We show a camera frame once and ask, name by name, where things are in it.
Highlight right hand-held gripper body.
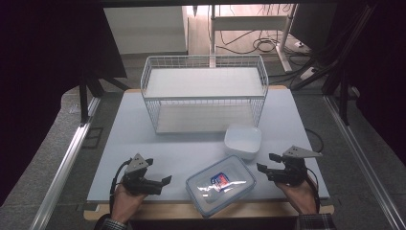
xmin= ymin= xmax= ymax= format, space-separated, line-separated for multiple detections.
xmin=270 ymin=145 xmax=324 ymax=188

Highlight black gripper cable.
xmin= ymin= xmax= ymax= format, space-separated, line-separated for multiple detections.
xmin=304 ymin=167 xmax=322 ymax=215
xmin=108 ymin=158 xmax=133 ymax=215

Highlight white metal desk frame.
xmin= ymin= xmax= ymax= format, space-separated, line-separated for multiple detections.
xmin=209 ymin=3 xmax=300 ymax=73

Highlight white power strip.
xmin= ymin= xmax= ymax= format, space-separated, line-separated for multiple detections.
xmin=300 ymin=66 xmax=319 ymax=81

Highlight pale blue table mat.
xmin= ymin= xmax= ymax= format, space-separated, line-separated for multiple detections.
xmin=86 ymin=88 xmax=330 ymax=203

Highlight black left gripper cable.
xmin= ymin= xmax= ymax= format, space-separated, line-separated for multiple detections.
xmin=108 ymin=158 xmax=133 ymax=215

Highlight clear food container blue lid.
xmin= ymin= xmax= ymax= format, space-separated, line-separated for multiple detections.
xmin=185 ymin=154 xmax=258 ymax=219

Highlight person's left hand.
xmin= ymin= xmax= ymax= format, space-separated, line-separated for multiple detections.
xmin=110 ymin=182 xmax=148 ymax=225

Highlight white wire shelf rack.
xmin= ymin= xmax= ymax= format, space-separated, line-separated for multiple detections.
xmin=140 ymin=54 xmax=270 ymax=135

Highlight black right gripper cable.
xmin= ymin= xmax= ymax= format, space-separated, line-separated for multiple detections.
xmin=304 ymin=167 xmax=322 ymax=215

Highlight person's right hand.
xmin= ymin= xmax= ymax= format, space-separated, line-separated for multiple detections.
xmin=275 ymin=177 xmax=319 ymax=216

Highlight white cabinet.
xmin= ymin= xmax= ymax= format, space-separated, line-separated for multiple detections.
xmin=102 ymin=6 xmax=189 ymax=56

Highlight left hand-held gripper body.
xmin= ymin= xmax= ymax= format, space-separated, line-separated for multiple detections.
xmin=121 ymin=152 xmax=165 ymax=196

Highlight black metal stand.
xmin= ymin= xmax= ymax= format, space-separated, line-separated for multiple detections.
xmin=79 ymin=68 xmax=131 ymax=125
xmin=320 ymin=57 xmax=360 ymax=127

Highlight black curtain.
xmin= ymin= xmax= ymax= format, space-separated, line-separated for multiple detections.
xmin=336 ymin=0 xmax=406 ymax=158
xmin=0 ymin=0 xmax=127 ymax=207

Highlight black cable beside table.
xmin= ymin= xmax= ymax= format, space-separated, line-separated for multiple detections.
xmin=304 ymin=127 xmax=326 ymax=154

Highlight white square plastic container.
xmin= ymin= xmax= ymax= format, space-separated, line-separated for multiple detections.
xmin=223 ymin=123 xmax=263 ymax=161

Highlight aluminium rail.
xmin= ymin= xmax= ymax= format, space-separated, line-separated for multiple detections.
xmin=323 ymin=95 xmax=406 ymax=230
xmin=29 ymin=97 xmax=102 ymax=230

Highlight black floor cables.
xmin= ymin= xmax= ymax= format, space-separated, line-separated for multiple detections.
xmin=214 ymin=30 xmax=309 ymax=56

